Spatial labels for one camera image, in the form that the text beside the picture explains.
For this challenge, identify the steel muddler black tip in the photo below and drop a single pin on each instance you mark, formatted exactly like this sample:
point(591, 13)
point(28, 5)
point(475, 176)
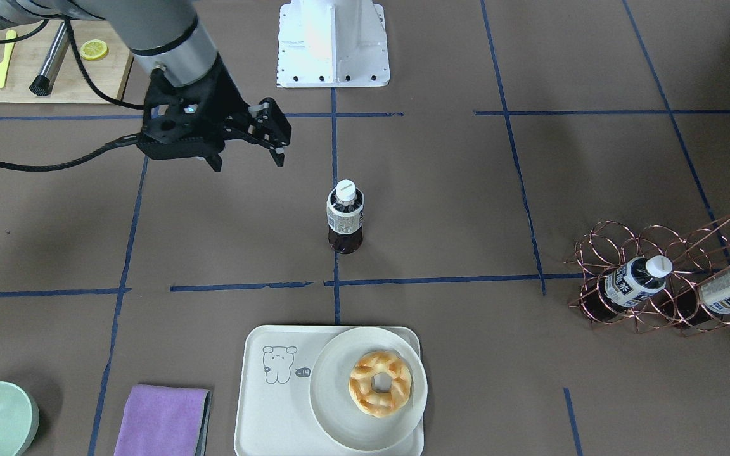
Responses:
point(43, 83)

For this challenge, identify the copper wire bottle rack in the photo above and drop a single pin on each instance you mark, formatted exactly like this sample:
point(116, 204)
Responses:
point(697, 257)

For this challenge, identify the cream tray with bear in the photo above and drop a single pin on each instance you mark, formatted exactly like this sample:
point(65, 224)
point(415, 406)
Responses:
point(274, 412)

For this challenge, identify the purple folded cloth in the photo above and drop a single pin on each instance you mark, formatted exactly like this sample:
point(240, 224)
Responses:
point(160, 420)

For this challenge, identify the glazed twisted donut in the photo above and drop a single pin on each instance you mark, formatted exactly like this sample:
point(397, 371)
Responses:
point(362, 383)

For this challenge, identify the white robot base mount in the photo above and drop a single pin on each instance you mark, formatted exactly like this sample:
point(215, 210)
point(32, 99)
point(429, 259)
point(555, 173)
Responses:
point(332, 44)

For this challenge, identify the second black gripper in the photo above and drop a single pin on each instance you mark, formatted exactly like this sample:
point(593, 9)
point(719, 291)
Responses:
point(224, 97)

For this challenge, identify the cream round plate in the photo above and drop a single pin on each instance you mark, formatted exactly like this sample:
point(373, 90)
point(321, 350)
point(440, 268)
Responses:
point(334, 409)

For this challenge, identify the lemon slice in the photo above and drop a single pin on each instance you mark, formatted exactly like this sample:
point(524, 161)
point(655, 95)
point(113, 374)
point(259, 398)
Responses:
point(93, 50)

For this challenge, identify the second grey robot arm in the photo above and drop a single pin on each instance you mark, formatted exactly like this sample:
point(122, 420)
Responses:
point(159, 34)

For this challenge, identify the yellow plastic knife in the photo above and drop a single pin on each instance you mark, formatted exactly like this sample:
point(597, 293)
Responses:
point(10, 36)

